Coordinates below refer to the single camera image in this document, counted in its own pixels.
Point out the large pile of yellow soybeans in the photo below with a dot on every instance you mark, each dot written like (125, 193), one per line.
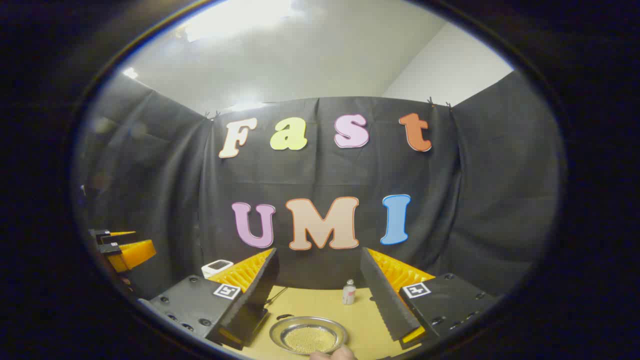
(307, 340)

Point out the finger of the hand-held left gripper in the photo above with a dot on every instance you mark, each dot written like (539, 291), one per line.
(132, 254)
(102, 233)

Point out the black backdrop cloth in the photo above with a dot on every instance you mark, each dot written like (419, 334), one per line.
(300, 175)

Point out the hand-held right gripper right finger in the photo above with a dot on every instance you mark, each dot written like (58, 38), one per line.
(382, 300)

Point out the small clear bottle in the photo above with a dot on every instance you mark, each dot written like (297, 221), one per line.
(349, 294)

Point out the white toaster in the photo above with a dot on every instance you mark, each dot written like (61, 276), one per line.
(217, 267)

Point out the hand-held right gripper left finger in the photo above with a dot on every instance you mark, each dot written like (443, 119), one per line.
(255, 300)

